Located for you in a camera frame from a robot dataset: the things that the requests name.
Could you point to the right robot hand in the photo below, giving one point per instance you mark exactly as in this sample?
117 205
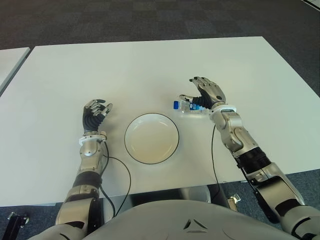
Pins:
212 92

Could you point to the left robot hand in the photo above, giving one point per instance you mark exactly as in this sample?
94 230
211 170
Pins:
92 118

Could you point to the clear water bottle blue cap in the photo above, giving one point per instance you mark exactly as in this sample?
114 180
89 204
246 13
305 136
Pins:
177 105

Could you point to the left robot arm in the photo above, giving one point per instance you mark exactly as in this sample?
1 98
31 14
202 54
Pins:
88 155

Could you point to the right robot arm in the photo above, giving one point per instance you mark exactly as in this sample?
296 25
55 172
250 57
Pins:
235 135

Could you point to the white plate black rim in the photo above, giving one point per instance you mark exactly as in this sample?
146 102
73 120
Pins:
151 138

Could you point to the white side table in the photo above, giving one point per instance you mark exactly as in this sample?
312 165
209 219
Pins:
10 65

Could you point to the grey round table base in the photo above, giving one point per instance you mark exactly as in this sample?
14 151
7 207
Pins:
197 193

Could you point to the grey robot torso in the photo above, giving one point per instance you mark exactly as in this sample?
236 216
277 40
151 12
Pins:
160 225

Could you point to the black metal bracket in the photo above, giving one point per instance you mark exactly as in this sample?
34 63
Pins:
17 220

